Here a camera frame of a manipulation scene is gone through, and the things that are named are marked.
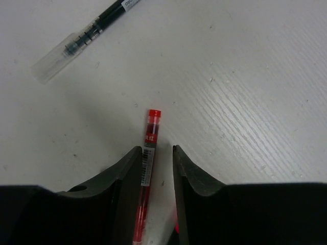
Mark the pink highlighter marker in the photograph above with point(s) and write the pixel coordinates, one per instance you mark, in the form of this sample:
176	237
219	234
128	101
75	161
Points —
176	221

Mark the red pen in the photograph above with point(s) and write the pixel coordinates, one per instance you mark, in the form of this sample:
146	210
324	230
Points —
149	149

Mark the black gel pen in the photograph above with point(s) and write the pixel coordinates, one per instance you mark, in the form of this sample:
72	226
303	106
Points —
74	44

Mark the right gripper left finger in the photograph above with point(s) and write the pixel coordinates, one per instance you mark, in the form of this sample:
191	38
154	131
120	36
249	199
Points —
102	210

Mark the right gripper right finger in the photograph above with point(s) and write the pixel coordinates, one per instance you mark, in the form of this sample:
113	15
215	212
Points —
200	201

